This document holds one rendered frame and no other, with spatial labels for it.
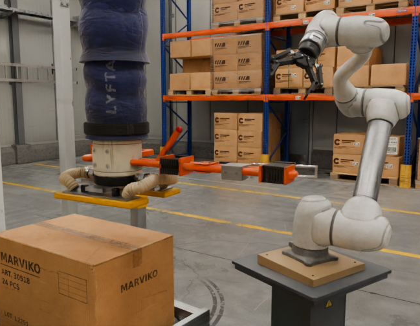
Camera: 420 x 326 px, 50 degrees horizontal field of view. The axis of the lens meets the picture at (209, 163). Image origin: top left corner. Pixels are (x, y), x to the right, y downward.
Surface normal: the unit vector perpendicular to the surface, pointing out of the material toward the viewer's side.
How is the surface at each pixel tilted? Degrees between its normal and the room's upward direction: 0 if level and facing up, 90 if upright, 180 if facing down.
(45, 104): 90
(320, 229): 88
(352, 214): 53
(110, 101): 73
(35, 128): 90
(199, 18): 90
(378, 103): 64
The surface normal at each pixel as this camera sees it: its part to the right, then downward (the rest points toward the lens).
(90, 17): -0.49, -0.06
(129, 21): 0.53, -0.13
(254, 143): -0.57, 0.13
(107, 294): 0.82, 0.07
